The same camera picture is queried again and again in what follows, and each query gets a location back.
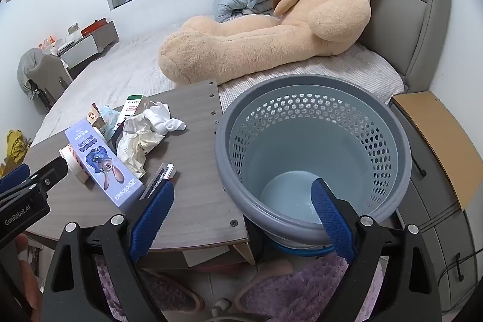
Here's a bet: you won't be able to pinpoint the grey and white desk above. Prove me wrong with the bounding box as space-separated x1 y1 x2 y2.
56 20 119 70

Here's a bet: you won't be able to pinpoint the grey nightstand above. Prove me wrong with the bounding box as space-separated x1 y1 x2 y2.
392 141 483 311

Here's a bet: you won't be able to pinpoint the green and white medicine box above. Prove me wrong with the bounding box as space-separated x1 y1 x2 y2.
113 94 146 134

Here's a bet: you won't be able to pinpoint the grey perforated plastic basket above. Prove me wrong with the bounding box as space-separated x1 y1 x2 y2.
215 74 413 245

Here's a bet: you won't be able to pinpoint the grey clothes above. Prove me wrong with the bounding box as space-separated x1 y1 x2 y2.
17 48 44 94

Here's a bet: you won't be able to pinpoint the black cable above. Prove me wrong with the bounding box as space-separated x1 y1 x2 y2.
436 243 483 283

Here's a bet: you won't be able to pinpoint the white tape roll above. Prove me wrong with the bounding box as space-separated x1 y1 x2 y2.
59 143 93 184

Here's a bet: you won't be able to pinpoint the white sock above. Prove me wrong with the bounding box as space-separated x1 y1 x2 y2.
143 101 187 136

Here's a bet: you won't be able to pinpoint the light blue wipes packet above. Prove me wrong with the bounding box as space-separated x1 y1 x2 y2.
99 107 121 142

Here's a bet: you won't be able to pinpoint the grey upholstered bed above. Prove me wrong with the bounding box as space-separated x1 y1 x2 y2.
32 0 453 157

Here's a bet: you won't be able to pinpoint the folded grey-blue duvet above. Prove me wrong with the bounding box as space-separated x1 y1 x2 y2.
212 0 282 24

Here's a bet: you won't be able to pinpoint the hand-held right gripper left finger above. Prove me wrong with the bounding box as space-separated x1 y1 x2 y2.
40 180 176 322

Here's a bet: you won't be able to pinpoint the brown cardboard sheet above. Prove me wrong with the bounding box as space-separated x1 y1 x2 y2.
390 91 483 211

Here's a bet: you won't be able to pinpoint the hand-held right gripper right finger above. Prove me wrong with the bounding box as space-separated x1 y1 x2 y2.
310 178 442 322

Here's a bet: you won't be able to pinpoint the purple cartoon carton box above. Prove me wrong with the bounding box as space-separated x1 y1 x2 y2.
64 117 145 211

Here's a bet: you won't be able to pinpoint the grey chair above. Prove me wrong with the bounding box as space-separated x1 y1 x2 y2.
28 54 74 107

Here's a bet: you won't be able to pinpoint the purple fuzzy slipper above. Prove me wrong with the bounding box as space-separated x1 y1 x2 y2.
96 256 204 315
234 254 382 322

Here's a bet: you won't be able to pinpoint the small silver black packet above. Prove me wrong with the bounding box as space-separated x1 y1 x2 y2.
139 163 176 200

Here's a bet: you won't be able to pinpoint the white paper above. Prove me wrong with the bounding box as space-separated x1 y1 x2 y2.
116 113 168 178

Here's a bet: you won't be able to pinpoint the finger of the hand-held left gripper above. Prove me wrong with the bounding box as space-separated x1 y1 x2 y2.
0 156 70 205

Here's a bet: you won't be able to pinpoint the cream and red snack bag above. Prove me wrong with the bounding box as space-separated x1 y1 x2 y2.
86 102 104 127

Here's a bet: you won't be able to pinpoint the person's left hand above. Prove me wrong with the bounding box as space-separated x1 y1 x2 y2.
14 233 43 320

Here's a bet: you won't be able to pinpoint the yellow cloth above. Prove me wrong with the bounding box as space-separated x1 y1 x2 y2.
0 129 33 175

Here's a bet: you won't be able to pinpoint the red flat item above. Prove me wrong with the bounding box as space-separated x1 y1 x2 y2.
81 18 108 36

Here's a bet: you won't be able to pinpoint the large beige teddy bear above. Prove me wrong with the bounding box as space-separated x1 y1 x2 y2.
158 0 383 87

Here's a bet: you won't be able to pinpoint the white plug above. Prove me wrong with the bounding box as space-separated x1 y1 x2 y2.
211 298 232 317

